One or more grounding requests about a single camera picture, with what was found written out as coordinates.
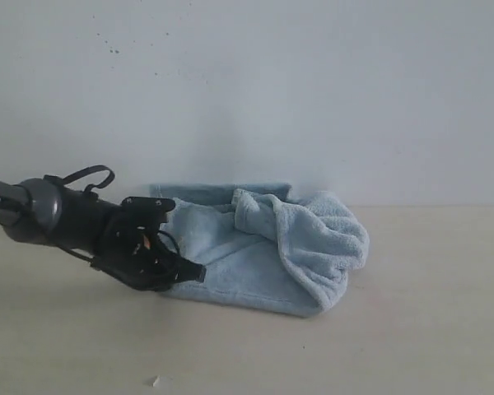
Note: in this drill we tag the light blue terry towel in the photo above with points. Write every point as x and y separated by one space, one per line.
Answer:
264 246

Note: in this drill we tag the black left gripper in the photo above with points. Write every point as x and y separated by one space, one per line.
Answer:
131 251

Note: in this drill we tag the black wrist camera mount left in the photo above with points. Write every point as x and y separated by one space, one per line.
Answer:
148 211

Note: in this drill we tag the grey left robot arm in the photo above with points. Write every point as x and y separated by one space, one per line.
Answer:
46 212

